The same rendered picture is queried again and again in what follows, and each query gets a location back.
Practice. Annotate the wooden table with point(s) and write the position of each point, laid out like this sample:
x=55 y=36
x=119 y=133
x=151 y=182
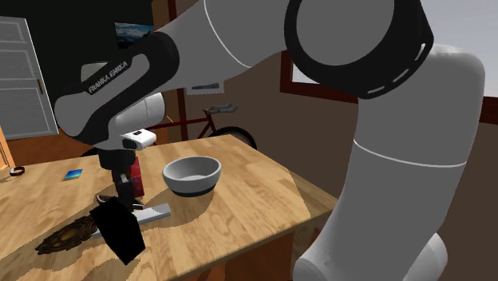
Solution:
x=249 y=198

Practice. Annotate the blue green card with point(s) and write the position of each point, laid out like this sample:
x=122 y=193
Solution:
x=73 y=174

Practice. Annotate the red-brown framed window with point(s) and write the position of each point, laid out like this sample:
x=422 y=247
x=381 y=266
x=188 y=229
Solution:
x=311 y=89

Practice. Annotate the grey bowl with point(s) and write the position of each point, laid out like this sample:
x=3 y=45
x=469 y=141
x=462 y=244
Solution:
x=191 y=175

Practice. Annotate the grey flat bar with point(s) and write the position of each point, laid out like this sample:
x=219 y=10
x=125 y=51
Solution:
x=153 y=213

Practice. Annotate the blue wall picture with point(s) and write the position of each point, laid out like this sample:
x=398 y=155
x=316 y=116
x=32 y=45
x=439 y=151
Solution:
x=130 y=32

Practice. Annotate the red bicycle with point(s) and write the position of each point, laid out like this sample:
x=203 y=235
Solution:
x=212 y=124

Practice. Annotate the red box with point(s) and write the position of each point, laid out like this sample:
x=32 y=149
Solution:
x=137 y=183

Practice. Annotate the white panelled door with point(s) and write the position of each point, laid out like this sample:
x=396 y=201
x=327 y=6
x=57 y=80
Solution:
x=23 y=77

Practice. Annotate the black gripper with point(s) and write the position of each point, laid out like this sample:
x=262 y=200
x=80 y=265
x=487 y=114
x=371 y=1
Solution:
x=116 y=159

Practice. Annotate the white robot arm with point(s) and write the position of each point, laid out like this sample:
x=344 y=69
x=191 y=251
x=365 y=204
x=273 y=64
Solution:
x=404 y=128

